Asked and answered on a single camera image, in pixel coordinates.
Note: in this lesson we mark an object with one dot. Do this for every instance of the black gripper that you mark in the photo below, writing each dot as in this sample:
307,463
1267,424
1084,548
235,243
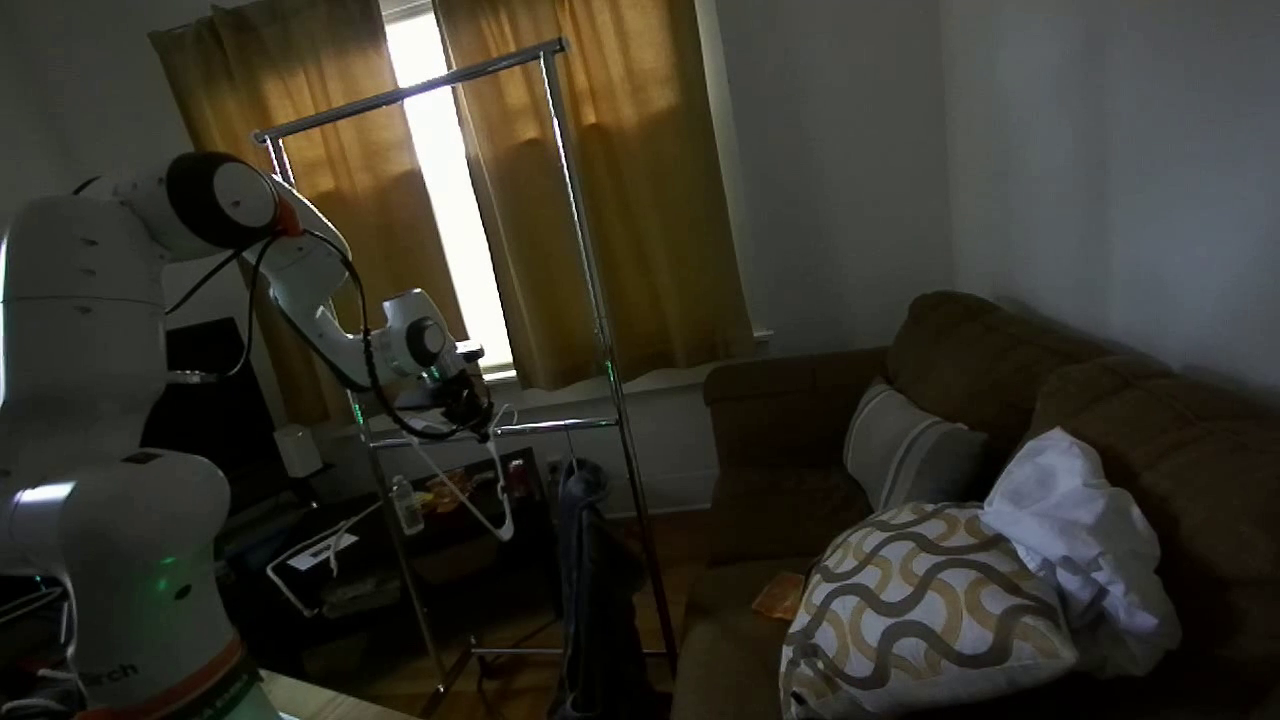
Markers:
462,389

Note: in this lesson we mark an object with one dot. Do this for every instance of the white plastic hanger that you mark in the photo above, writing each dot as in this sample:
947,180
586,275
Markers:
495,515

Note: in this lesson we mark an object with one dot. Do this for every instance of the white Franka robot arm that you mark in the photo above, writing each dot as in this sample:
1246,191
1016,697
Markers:
94,535

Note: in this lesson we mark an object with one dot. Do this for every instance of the orange snack bag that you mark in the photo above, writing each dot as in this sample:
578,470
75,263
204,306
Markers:
452,484

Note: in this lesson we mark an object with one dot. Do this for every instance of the clear water bottle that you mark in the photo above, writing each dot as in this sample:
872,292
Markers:
407,508

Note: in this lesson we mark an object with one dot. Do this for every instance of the black low table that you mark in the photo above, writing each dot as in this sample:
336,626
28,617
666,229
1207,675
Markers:
403,585

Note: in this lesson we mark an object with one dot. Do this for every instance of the metal clothes rack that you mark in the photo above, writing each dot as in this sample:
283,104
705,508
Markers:
578,253

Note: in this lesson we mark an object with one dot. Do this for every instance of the dark hanging robe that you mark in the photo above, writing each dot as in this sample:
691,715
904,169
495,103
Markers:
601,603

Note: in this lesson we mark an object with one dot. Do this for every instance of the bright window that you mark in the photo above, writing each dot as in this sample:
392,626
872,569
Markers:
462,203

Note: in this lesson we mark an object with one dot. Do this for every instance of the black screen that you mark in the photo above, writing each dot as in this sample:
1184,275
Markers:
202,401

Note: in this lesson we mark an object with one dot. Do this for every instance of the wide mustard curtain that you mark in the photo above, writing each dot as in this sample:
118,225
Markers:
363,147

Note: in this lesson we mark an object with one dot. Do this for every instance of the grey striped pillow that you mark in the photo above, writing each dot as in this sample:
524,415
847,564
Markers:
912,447

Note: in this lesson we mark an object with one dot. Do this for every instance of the wavy patterned pillow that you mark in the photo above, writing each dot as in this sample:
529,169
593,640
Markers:
922,613

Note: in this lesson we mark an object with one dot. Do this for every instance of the white crumpled cloth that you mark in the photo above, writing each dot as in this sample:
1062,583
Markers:
1074,526

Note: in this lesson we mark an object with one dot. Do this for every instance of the brown sofa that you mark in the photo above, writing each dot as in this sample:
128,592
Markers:
1173,466

